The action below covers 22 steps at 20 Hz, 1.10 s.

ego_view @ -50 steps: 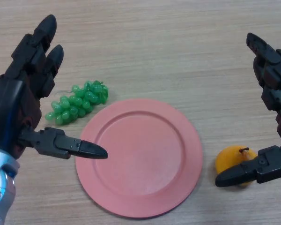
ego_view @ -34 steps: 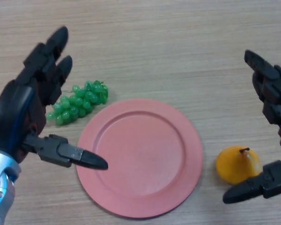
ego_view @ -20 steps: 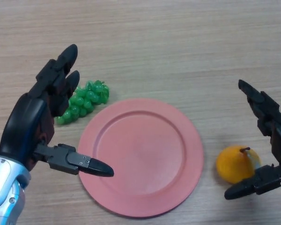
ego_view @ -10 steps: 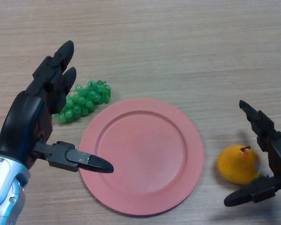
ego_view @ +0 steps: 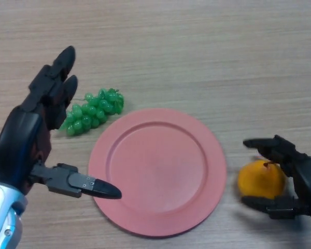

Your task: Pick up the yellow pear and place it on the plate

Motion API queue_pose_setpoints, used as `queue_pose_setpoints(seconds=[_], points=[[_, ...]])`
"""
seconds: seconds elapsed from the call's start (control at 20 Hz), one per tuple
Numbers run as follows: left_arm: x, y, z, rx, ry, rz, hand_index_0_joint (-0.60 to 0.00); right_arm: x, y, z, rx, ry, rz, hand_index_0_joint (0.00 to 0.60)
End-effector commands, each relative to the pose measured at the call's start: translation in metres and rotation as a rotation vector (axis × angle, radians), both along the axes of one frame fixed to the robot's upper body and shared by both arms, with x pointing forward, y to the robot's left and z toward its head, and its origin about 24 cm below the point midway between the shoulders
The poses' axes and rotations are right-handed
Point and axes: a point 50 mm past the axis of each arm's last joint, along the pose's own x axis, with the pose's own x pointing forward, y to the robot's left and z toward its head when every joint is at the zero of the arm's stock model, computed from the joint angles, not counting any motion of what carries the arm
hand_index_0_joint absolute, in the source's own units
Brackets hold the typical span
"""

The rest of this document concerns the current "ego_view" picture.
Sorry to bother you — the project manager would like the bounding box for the green grape bunch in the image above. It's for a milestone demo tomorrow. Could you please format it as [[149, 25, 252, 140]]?
[[58, 88, 125, 137]]

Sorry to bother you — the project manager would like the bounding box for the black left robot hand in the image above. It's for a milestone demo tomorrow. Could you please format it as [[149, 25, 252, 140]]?
[[0, 46, 122, 200]]

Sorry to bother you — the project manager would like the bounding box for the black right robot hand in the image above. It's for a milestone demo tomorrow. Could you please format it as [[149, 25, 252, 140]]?
[[241, 134, 311, 224]]

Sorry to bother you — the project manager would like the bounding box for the yellow pear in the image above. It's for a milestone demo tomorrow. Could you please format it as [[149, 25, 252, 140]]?
[[237, 160, 287, 200]]

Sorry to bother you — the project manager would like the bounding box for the pink round plate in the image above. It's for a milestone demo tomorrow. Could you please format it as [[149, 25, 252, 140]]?
[[88, 108, 228, 237]]

